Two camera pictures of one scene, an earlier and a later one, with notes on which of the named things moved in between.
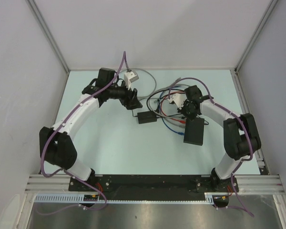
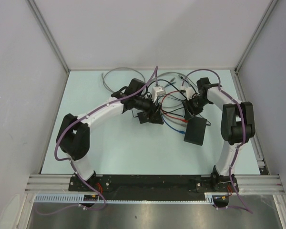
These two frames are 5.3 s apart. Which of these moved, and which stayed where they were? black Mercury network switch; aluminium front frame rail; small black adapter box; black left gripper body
Moved: black left gripper body
Stayed: small black adapter box; aluminium front frame rail; black Mercury network switch
